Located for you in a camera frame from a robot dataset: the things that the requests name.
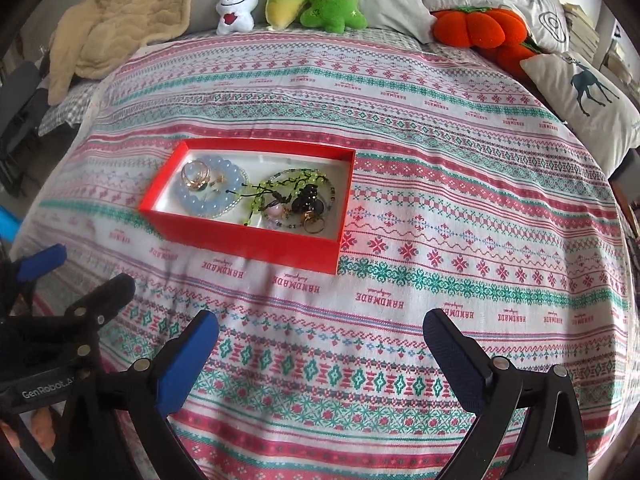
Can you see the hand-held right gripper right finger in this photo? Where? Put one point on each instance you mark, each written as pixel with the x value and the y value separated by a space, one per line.
pixel 452 360

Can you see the white rabbit plush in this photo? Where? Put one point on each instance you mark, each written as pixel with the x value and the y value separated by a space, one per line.
pixel 235 5

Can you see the black chair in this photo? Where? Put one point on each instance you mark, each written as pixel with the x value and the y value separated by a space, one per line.
pixel 20 120

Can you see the beige quilted blanket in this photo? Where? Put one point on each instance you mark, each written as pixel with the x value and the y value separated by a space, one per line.
pixel 125 15

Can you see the dark chair with clothing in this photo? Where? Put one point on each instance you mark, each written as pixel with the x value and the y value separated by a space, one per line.
pixel 627 190

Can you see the red jewelry box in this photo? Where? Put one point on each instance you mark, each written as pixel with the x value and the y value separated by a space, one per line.
pixel 250 250

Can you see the white deer print pillow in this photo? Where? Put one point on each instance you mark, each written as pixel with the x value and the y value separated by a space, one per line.
pixel 590 105

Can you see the stack of books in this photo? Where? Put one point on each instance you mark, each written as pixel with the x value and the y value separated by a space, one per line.
pixel 582 30

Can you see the white bookshelf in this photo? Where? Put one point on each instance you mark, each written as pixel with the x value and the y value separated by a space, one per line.
pixel 620 35

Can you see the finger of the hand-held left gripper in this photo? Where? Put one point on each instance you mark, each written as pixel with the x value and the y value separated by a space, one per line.
pixel 107 297
pixel 45 259

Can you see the person's left hand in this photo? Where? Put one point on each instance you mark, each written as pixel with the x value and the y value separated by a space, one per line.
pixel 44 427

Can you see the bright blue object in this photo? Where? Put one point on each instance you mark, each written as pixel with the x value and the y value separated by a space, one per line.
pixel 9 225

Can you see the orange pumpkin plush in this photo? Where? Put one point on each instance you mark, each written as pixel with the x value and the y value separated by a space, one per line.
pixel 475 27

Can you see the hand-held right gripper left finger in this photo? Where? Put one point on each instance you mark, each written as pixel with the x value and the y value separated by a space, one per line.
pixel 190 360

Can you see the pink bead charm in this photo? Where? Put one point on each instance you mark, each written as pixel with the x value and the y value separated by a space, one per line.
pixel 274 211

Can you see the green tree plush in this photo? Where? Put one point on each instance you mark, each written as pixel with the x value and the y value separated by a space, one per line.
pixel 332 5

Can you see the red green patterned bedspread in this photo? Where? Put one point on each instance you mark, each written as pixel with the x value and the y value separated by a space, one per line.
pixel 400 185

